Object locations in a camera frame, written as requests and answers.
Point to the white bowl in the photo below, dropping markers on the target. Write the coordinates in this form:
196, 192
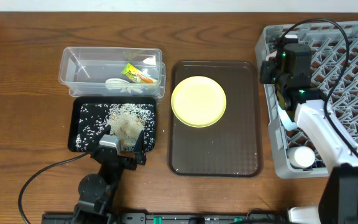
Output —
287, 123

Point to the black waste tray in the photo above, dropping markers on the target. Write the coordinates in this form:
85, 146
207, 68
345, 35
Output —
101, 99

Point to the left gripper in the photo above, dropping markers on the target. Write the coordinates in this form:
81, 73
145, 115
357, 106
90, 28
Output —
124, 160

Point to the rice and food scraps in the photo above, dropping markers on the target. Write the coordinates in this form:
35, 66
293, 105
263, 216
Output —
126, 121

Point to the white cup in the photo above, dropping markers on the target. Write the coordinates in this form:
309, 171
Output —
301, 156

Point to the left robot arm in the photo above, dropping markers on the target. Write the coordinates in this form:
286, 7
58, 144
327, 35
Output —
97, 190

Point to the white napkin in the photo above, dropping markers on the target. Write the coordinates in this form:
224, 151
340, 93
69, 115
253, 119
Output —
117, 86

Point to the yellow plate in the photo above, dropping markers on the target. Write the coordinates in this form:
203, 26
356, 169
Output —
198, 101

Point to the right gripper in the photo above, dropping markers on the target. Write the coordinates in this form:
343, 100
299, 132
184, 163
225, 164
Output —
266, 73

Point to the green snack wrapper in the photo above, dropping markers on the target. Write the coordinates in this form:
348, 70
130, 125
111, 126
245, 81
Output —
136, 75

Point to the grey dishwasher rack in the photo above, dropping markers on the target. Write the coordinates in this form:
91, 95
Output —
328, 55

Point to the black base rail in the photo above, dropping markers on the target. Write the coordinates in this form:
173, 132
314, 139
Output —
143, 218

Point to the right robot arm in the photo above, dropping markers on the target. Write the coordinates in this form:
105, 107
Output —
308, 108

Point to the brown serving tray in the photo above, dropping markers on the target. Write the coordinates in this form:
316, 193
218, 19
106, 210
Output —
231, 147

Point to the clear plastic bin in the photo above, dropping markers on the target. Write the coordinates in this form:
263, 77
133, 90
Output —
84, 70

